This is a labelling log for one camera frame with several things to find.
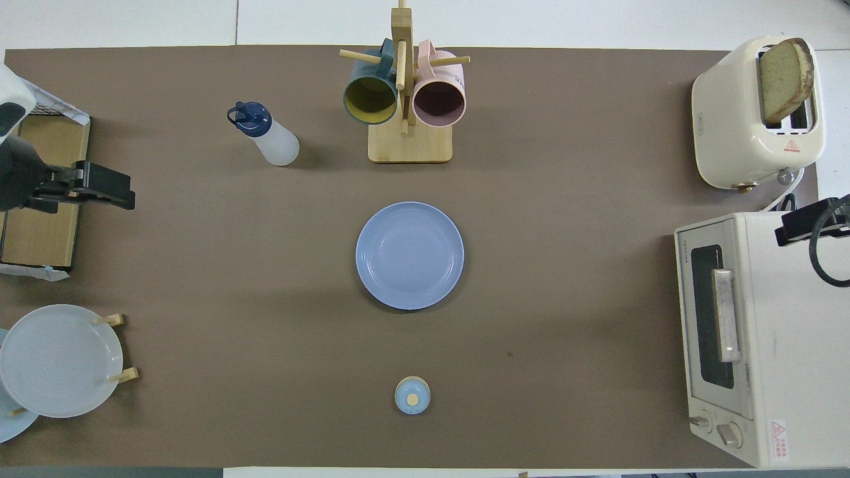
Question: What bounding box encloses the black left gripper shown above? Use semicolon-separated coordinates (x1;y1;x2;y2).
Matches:
0;136;137;214

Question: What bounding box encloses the toasted bread slice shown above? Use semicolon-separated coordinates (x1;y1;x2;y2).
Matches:
759;38;815;125

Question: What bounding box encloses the translucent squeeze bottle blue cap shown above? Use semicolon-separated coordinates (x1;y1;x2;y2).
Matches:
227;101;300;167

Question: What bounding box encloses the pale grey plate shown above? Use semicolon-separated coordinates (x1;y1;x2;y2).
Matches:
0;304;124;419

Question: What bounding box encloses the wooden plate rack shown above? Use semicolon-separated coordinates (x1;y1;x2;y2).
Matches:
7;313;139;419

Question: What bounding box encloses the light blue plate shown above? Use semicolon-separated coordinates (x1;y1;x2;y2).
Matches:
0;329;41;443

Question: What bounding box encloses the blue round plate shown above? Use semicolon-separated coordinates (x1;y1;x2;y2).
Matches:
355;201;465;311

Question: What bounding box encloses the wooden two-tier shelf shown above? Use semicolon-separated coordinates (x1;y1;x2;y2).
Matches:
0;113;92;270

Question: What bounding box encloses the white checked cloth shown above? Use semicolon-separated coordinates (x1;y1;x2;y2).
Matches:
0;74;92;283

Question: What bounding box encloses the white toaster oven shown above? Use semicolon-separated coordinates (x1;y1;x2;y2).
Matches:
674;211;850;469

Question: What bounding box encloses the cream two-slot toaster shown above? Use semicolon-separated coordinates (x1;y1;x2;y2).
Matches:
691;36;826;192

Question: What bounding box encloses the brown table mat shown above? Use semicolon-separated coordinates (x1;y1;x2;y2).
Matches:
0;44;821;469

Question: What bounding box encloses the dark teal mug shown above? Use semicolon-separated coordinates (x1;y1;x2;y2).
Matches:
343;38;399;125

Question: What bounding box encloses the wooden mug tree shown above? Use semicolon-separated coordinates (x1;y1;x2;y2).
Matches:
339;0;471;164

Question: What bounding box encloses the pink ribbed mug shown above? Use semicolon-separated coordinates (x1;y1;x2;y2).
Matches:
412;40;468;129

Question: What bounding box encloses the toaster cable and plug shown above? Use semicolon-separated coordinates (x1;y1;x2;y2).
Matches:
760;169;808;213

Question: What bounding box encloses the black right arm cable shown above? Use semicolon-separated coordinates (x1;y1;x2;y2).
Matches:
809;195;850;287

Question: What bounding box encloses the black wire basket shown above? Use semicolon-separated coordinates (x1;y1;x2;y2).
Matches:
27;98;75;120

